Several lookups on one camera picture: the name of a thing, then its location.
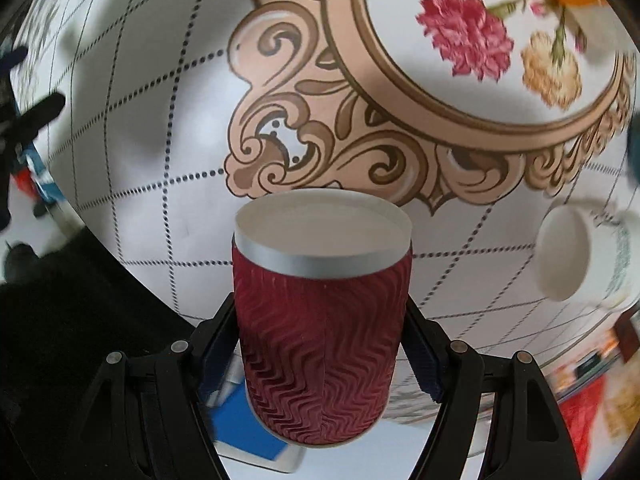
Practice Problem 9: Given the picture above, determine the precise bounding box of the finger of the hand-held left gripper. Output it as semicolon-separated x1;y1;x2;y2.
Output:
0;92;67;135

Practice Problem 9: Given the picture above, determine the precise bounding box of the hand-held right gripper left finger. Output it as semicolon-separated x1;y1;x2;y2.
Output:
87;292;242;480

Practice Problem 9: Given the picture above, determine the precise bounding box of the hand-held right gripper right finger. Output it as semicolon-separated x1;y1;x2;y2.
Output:
399;297;582;480

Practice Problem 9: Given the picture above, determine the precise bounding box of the red ribbed cup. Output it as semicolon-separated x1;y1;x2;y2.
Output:
231;187;414;449

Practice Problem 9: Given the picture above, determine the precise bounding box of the white cup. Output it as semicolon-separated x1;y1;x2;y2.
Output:
537;204;635;307

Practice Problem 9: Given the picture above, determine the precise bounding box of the blue flat box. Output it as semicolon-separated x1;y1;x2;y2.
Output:
209;394;307;462

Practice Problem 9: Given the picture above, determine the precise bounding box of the floral printed tablecloth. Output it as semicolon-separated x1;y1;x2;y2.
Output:
10;0;640;426

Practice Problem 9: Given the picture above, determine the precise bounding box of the red cloth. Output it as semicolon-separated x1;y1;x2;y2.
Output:
559;379;617;462

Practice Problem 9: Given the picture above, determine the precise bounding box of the dark teal object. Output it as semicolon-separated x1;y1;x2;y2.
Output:
625;114;640;182

